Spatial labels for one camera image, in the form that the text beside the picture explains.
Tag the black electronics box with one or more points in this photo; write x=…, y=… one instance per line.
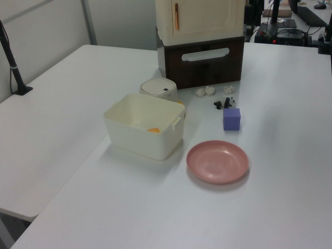
x=285, y=37

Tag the pink plate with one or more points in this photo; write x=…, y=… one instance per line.
x=217, y=162

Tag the dark brown drawer box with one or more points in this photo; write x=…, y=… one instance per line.
x=205, y=63

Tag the black monitor stand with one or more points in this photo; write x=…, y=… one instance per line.
x=277, y=19

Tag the cream plastic storage bin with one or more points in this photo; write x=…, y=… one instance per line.
x=145, y=127

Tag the black clamp mount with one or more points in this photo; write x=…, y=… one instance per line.
x=325, y=39

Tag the white crumpled paper ball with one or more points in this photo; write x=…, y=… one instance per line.
x=229, y=89
x=200, y=92
x=210, y=90

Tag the black keyboard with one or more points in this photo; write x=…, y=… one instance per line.
x=310, y=15

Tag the white round trash can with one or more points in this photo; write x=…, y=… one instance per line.
x=158, y=89

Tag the purple cube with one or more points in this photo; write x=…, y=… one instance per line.
x=231, y=119

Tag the orange object in bin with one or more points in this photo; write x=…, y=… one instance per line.
x=153, y=130

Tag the panda figurine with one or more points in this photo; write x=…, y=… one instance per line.
x=225, y=103

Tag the black camera stand pole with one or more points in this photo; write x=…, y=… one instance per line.
x=11, y=61

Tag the cream cabinet with door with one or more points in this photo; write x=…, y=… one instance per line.
x=199, y=18

